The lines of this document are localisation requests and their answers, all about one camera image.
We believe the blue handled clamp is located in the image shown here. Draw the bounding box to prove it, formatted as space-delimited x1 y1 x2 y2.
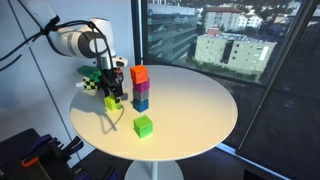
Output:
27 133 54 155

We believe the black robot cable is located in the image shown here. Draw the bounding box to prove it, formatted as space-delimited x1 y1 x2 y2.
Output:
0 14 116 88

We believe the orange handled clamp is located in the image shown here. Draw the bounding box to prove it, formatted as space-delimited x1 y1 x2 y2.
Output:
20 137 65 169

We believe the blue block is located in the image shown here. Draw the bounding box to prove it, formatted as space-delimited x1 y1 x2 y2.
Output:
132 98 150 113

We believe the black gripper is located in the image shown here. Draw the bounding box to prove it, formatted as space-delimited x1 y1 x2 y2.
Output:
99 67 125 104

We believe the beige building outside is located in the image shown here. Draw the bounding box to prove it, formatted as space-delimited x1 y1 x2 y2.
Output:
194 31 278 75

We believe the magenta block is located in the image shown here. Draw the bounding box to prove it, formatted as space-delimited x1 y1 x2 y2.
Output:
132 78 151 94

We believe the orange block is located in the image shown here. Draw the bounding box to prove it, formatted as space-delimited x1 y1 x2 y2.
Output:
129 64 150 85

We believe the white red-roofed building outside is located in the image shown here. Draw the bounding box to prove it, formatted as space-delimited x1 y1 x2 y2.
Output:
203 6 264 33

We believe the black tool case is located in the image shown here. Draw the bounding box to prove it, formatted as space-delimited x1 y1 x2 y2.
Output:
0 127 85 180

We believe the green block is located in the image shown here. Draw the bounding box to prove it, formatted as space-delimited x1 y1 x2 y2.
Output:
133 114 154 139

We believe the yellow block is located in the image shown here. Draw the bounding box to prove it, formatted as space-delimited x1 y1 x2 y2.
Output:
103 95 124 112

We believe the white table pedestal base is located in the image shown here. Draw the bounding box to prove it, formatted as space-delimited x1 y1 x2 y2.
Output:
124 160 185 180

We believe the glass office building outside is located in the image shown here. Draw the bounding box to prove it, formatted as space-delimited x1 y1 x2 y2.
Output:
146 2 200 63

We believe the gray block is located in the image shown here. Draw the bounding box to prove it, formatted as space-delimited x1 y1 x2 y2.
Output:
132 88 150 103

